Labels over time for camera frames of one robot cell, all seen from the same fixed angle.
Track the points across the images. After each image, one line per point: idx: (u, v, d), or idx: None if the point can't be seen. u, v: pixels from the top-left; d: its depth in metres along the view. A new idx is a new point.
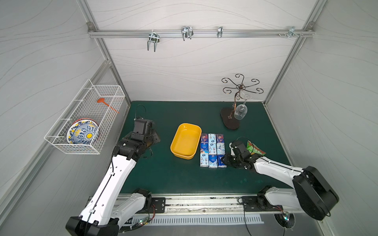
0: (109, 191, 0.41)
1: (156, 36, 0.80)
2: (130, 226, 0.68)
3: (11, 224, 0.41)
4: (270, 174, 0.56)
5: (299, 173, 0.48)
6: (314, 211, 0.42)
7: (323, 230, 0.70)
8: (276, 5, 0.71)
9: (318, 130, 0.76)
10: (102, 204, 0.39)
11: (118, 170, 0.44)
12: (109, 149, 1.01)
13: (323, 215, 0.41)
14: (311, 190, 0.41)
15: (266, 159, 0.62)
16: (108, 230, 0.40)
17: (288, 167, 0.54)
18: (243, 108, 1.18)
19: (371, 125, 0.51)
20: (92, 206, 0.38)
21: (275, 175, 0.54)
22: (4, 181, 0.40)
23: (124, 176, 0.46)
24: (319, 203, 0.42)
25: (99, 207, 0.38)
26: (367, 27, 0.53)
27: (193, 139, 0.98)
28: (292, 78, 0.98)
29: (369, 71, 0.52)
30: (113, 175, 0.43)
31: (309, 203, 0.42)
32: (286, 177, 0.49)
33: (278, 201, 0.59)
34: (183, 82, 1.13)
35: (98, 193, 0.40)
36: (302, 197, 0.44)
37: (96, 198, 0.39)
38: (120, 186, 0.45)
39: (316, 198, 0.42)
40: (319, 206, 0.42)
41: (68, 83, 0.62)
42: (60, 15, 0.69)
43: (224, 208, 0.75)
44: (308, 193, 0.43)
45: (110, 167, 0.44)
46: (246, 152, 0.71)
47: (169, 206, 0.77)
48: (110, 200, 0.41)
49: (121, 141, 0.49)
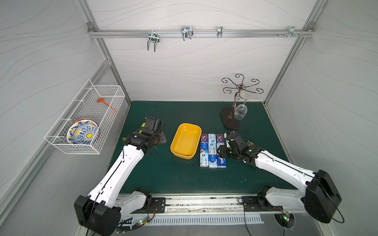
0: (118, 176, 0.43)
1: (156, 36, 0.80)
2: (130, 226, 0.68)
3: (11, 225, 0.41)
4: (275, 171, 0.52)
5: (311, 178, 0.44)
6: (319, 215, 0.42)
7: (323, 230, 0.70)
8: (276, 5, 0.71)
9: (318, 129, 0.76)
10: (110, 187, 0.41)
11: (128, 157, 0.47)
12: (109, 149, 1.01)
13: (329, 219, 0.41)
14: (323, 197, 0.41)
15: (269, 156, 0.56)
16: (112, 214, 0.41)
17: (298, 169, 0.48)
18: (243, 108, 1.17)
19: (372, 125, 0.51)
20: (102, 189, 0.40)
21: (280, 174, 0.50)
22: (4, 181, 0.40)
23: (133, 164, 0.48)
24: (327, 209, 0.41)
25: (107, 190, 0.40)
26: (366, 27, 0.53)
27: (193, 140, 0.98)
28: (292, 78, 0.98)
29: (370, 71, 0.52)
30: (122, 162, 0.46)
31: (318, 208, 0.41)
32: (295, 180, 0.46)
33: (279, 201, 0.58)
34: (183, 82, 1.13)
35: (108, 176, 0.43)
36: (310, 202, 0.43)
37: (105, 181, 0.42)
38: (127, 173, 0.47)
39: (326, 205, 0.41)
40: (327, 212, 0.41)
41: (68, 83, 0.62)
42: (59, 15, 0.69)
43: (224, 209, 0.75)
44: (321, 201, 0.40)
45: (120, 154, 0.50)
46: (243, 144, 0.65)
47: (169, 206, 0.77)
48: (118, 186, 0.44)
49: (133, 132, 0.53)
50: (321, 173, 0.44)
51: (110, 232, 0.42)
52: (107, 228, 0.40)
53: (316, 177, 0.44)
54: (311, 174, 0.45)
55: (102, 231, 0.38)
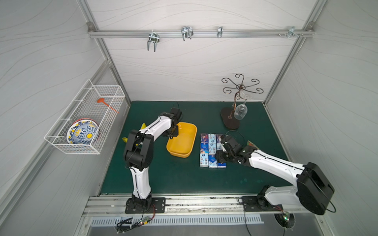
0: (158, 126, 0.61)
1: (156, 36, 0.80)
2: (130, 226, 0.68)
3: (10, 225, 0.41)
4: (268, 169, 0.53)
5: (301, 171, 0.46)
6: (313, 207, 0.43)
7: (323, 230, 0.70)
8: (276, 5, 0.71)
9: (318, 129, 0.76)
10: (153, 130, 0.57)
11: (164, 118, 0.67)
12: (109, 149, 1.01)
13: (322, 210, 0.41)
14: (314, 189, 0.42)
15: (262, 154, 0.58)
16: (152, 150, 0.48)
17: (289, 164, 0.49)
18: (243, 108, 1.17)
19: (371, 125, 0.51)
20: (148, 129, 0.57)
21: (273, 171, 0.52)
22: (4, 181, 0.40)
23: (167, 126, 0.68)
24: (320, 199, 0.42)
25: (150, 131, 0.56)
26: (366, 27, 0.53)
27: (189, 138, 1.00)
28: (292, 78, 0.98)
29: (369, 71, 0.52)
30: (160, 119, 0.66)
31: (310, 200, 0.42)
32: (286, 175, 0.47)
33: (277, 198, 0.59)
34: (183, 82, 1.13)
35: (151, 124, 0.61)
36: (302, 195, 0.44)
37: (149, 126, 0.59)
38: (163, 129, 0.66)
39: (318, 195, 0.42)
40: (320, 203, 0.42)
41: (68, 83, 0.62)
42: (60, 15, 0.69)
43: (224, 209, 0.75)
44: (312, 192, 0.42)
45: (159, 115, 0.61)
46: (237, 146, 0.67)
47: (169, 206, 0.77)
48: (157, 133, 0.61)
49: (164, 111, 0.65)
50: (310, 166, 0.46)
51: (144, 166, 0.52)
52: (146, 160, 0.53)
53: (307, 170, 0.46)
54: (301, 167, 0.47)
55: (143, 159, 0.51)
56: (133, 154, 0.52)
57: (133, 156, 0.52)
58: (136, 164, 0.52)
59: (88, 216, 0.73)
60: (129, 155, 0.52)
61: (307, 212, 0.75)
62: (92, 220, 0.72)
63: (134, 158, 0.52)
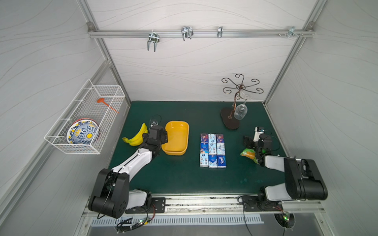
0: (136, 162, 0.53)
1: (156, 36, 0.80)
2: (130, 226, 0.68)
3: (9, 225, 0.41)
4: (274, 166, 0.61)
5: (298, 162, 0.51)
6: (292, 190, 0.46)
7: (323, 230, 0.70)
8: (276, 5, 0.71)
9: (318, 129, 0.76)
10: (129, 167, 0.49)
11: (142, 152, 0.60)
12: (110, 149, 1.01)
13: (297, 191, 0.44)
14: (298, 169, 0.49)
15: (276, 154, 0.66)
16: (125, 192, 0.45)
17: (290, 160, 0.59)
18: (243, 108, 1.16)
19: (371, 125, 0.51)
20: (123, 166, 0.49)
21: (277, 166, 0.59)
22: (4, 181, 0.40)
23: (146, 159, 0.59)
24: (297, 178, 0.46)
25: (126, 168, 0.48)
26: (366, 27, 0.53)
27: (182, 135, 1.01)
28: (292, 78, 0.98)
29: (370, 71, 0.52)
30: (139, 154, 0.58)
31: (291, 179, 0.47)
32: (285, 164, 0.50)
33: (276, 194, 0.59)
34: (183, 82, 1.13)
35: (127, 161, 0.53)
36: (288, 175, 0.48)
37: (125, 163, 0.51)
38: (142, 164, 0.57)
39: (297, 175, 0.47)
40: (295, 180, 0.46)
41: (68, 83, 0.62)
42: (59, 16, 0.69)
43: (224, 209, 0.75)
44: (293, 169, 0.48)
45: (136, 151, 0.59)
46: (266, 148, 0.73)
47: (169, 206, 0.77)
48: (135, 169, 0.52)
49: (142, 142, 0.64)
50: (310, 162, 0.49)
51: (116, 214, 0.42)
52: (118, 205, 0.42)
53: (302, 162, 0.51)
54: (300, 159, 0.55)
55: (114, 205, 0.41)
56: (102, 198, 0.43)
57: (101, 201, 0.42)
58: (107, 212, 0.41)
59: (88, 216, 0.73)
60: (97, 202, 0.42)
61: (308, 212, 0.75)
62: (92, 220, 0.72)
63: (103, 204, 0.42)
